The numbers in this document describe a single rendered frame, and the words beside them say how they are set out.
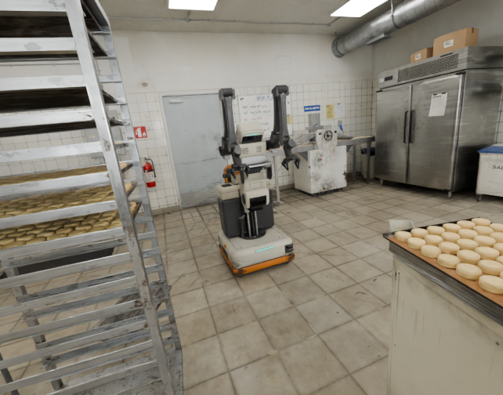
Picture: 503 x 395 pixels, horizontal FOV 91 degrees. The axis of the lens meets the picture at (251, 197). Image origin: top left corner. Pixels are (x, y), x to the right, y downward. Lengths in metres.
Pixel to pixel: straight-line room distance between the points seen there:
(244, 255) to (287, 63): 4.14
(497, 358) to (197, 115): 4.61
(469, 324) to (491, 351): 0.06
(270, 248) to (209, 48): 3.76
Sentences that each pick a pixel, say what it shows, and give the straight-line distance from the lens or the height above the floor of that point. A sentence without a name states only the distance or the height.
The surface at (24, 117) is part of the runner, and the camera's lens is 0.93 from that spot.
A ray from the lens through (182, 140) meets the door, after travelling 4.79.
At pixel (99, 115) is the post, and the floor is 1.40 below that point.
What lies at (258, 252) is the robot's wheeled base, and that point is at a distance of 2.34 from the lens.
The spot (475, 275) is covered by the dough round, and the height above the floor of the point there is 0.92.
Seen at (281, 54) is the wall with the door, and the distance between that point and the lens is 5.53.
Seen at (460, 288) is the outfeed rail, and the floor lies 0.86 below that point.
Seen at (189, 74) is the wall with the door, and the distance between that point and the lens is 4.91.
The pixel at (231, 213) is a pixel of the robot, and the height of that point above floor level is 0.55.
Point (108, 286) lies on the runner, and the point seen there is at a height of 0.87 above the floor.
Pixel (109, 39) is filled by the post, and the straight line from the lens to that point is 1.34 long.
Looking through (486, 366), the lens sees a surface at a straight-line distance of 0.93.
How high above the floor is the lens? 1.32
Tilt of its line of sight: 15 degrees down
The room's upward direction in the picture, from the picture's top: 6 degrees counter-clockwise
